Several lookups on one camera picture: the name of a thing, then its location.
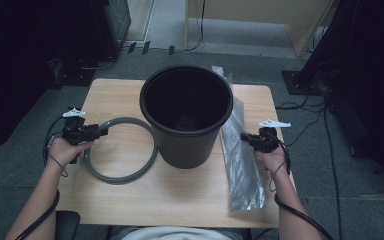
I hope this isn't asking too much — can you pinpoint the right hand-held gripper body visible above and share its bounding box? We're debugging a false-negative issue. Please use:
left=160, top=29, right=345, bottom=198
left=254, top=119, right=292, bottom=154

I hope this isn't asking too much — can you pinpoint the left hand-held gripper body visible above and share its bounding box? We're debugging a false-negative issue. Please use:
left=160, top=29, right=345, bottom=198
left=61, top=107, right=94, bottom=146

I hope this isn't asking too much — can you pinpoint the clear plastic trash bag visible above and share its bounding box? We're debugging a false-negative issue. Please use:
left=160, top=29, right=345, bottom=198
left=211, top=65, right=268, bottom=212

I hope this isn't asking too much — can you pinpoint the grey plastic bin rim ring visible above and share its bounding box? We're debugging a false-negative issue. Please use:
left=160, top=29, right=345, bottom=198
left=83, top=116, right=159, bottom=184

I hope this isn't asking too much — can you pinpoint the dark grey plastic trash bin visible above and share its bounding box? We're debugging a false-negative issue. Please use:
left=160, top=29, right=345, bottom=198
left=139, top=65, right=234, bottom=170

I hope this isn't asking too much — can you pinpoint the person's right hand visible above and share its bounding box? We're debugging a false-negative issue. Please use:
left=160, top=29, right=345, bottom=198
left=255, top=146, right=289, bottom=179

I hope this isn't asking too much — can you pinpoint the person's left hand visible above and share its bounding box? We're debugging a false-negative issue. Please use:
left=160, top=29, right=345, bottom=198
left=48, top=138, right=94, bottom=169

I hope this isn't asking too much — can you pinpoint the black floor equipment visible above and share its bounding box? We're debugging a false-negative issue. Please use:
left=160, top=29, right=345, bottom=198
left=48, top=58, right=96, bottom=90

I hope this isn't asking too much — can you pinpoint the dark curtain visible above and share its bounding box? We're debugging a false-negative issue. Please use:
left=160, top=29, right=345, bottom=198
left=299, top=0, right=384, bottom=198
left=0, top=0, right=96, bottom=159

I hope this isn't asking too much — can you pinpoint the black chair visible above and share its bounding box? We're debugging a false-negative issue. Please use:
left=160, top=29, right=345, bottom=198
left=55, top=210, right=82, bottom=240

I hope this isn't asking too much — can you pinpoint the black computer cabinet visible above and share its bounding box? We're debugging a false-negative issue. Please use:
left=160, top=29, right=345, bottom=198
left=91, top=0, right=132, bottom=62

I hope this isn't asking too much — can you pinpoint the person's pale shirt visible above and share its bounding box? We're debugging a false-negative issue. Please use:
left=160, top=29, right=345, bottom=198
left=109, top=225, right=244, bottom=240

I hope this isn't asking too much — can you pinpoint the beige wooden cabinet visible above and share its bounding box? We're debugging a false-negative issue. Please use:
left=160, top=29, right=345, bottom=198
left=183, top=0, right=338, bottom=58

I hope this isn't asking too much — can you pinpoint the curved black floor cable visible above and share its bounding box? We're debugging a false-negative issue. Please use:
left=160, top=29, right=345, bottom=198
left=284, top=111, right=324, bottom=148

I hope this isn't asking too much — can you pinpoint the short black floor cable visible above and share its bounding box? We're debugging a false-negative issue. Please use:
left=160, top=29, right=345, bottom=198
left=274, top=94, right=326, bottom=112

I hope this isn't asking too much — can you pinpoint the black stand base plate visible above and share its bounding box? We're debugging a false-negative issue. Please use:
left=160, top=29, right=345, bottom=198
left=281, top=69, right=324, bottom=97

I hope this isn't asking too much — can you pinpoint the long black floor cable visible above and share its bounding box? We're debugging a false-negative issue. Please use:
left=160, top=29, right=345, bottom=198
left=322, top=96, right=344, bottom=240

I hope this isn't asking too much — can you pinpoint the hanging black cable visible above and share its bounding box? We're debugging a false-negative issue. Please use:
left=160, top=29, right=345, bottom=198
left=184, top=0, right=206, bottom=53

